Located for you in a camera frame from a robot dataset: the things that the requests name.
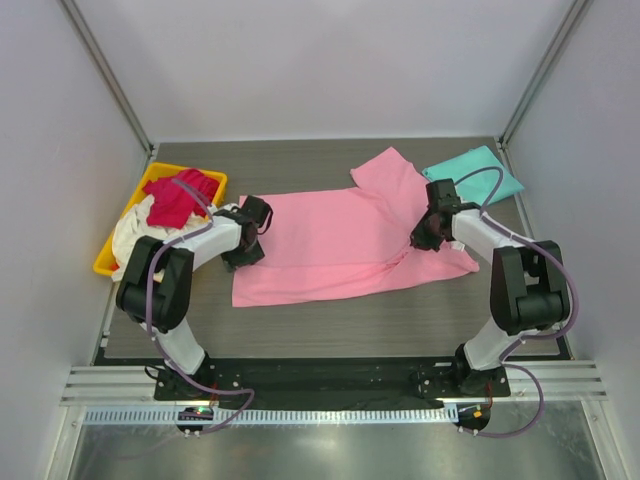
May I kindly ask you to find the pink t shirt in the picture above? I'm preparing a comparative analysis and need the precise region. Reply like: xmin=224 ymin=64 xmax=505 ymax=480
xmin=232 ymin=148 xmax=479 ymax=308

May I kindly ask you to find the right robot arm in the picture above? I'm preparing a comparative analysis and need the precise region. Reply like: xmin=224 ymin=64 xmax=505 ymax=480
xmin=410 ymin=179 xmax=571 ymax=396

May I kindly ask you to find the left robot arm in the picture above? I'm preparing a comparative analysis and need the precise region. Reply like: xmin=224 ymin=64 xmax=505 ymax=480
xmin=116 ymin=196 xmax=273 ymax=400

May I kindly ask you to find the folded teal t shirt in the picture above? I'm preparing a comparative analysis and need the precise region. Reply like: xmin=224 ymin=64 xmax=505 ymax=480
xmin=422 ymin=146 xmax=524 ymax=205

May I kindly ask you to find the red t shirt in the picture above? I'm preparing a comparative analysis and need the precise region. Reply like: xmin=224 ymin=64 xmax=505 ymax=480
xmin=143 ymin=169 xmax=220 ymax=229

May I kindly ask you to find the white t shirt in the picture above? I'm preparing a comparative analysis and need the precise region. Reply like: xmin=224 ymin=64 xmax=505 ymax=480
xmin=111 ymin=195 xmax=207 ymax=281

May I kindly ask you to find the yellow plastic bin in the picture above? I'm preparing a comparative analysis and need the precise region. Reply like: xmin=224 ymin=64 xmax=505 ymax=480
xmin=93 ymin=163 xmax=228 ymax=282

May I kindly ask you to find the right aluminium frame post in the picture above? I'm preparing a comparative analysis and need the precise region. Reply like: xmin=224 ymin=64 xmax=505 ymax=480
xmin=496 ymin=0 xmax=593 ymax=150

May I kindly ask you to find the aluminium frame post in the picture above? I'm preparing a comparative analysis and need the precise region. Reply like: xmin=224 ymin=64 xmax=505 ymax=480
xmin=57 ymin=0 xmax=154 ymax=158
xmin=496 ymin=0 xmax=593 ymax=150

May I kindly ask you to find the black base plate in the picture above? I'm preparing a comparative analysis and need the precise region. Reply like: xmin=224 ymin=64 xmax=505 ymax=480
xmin=152 ymin=357 xmax=511 ymax=409

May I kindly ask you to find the aluminium front rail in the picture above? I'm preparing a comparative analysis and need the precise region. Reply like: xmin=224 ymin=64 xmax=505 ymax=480
xmin=61 ymin=360 xmax=608 ymax=406

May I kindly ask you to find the slotted cable duct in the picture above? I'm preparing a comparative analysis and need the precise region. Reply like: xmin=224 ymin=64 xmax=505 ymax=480
xmin=84 ymin=404 xmax=458 ymax=426

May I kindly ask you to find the left aluminium frame post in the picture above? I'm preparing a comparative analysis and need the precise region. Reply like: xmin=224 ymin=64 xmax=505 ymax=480
xmin=57 ymin=0 xmax=154 ymax=158

